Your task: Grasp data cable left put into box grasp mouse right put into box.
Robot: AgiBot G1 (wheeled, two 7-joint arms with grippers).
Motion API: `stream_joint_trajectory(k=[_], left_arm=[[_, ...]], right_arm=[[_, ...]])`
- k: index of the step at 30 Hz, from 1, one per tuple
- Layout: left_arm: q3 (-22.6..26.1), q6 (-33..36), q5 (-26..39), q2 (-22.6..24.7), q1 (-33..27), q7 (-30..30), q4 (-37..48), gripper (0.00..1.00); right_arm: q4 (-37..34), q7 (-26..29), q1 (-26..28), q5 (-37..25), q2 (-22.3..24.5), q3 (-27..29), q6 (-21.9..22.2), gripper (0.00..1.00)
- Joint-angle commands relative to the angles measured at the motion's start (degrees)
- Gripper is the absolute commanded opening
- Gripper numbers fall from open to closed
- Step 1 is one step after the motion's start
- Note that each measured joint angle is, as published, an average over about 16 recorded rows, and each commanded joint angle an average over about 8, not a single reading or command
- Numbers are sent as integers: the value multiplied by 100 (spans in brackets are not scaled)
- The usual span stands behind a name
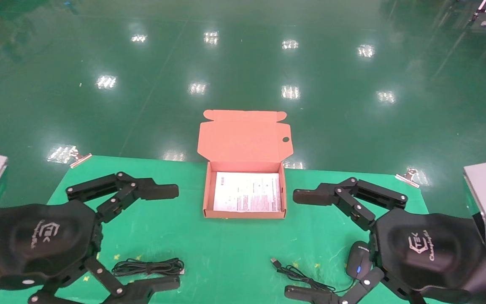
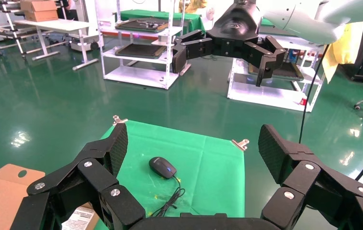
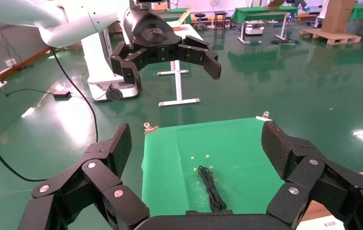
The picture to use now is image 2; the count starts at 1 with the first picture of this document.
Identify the white metal shelf rack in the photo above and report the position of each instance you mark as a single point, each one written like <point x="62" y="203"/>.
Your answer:
<point x="140" y="76"/>
<point x="264" y="95"/>

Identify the printed white paper sheet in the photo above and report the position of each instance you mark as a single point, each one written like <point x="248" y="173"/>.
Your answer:
<point x="80" y="219"/>

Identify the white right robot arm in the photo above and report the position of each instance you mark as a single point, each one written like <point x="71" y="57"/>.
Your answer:
<point x="311" y="19"/>

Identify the closed brown cardboard carton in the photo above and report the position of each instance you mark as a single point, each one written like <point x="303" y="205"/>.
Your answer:
<point x="38" y="11"/>

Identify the green covered table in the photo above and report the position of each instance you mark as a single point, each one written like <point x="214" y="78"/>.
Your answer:
<point x="194" y="22"/>

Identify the green table cloth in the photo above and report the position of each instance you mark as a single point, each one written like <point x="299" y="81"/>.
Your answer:
<point x="207" y="177"/>

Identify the white folding table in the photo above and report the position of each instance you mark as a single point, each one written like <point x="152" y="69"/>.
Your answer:
<point x="54" y="25"/>

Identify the yellow hanging cloth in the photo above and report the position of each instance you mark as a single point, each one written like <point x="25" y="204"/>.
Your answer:
<point x="343" y="47"/>

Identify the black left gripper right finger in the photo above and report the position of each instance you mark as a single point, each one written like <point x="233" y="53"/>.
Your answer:
<point x="314" y="193"/>

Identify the silver binder clip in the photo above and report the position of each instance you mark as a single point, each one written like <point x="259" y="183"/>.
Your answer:
<point x="241" y="144"/>
<point x="118" y="120"/>

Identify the yellow fabric bundle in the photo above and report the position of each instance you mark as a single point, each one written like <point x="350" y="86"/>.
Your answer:
<point x="195" y="4"/>

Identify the white wheeled machine base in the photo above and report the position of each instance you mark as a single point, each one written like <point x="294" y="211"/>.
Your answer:
<point x="83" y="43"/>

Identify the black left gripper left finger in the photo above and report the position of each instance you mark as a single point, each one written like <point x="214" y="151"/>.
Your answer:
<point x="83" y="190"/>

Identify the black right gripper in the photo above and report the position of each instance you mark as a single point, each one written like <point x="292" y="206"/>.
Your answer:
<point x="235" y="28"/>

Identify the dark tray with tools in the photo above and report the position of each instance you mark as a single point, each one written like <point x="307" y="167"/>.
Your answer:
<point x="140" y="25"/>

